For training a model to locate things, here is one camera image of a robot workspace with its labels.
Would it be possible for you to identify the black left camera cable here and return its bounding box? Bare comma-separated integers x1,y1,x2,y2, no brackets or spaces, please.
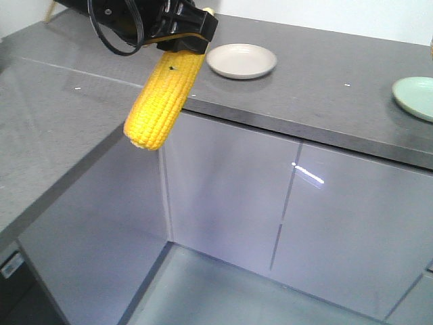
87,0,146,57

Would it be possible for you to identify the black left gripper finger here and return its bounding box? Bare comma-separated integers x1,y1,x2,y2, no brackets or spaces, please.
158,5,219,41
157,37,208,55

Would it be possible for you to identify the black built-in dishwasher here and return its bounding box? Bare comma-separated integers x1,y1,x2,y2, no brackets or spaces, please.
1,243,64,325

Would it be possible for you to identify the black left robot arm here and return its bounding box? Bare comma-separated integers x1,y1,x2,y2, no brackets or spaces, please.
59,0,218,56

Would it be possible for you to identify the grey lower cabinet door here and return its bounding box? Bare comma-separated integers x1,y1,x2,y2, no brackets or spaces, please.
164,113,299,275

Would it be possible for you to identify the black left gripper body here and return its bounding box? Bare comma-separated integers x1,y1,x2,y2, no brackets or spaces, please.
91,1,196,46

